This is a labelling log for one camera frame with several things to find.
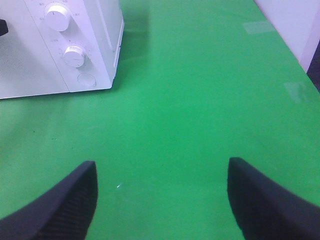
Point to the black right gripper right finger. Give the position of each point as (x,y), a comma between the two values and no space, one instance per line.
(264,210)

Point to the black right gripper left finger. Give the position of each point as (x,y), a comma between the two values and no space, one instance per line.
(64,212)

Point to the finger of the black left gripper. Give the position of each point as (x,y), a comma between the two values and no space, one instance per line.
(3,27)

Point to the white microwave door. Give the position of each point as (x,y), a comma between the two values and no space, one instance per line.
(26,65)

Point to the white round knob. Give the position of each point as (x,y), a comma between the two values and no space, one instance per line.
(57,16)
(74,56)

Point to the round door release button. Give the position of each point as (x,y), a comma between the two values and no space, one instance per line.
(86,80)

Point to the white microwave oven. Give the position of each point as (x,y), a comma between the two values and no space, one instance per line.
(97,27)

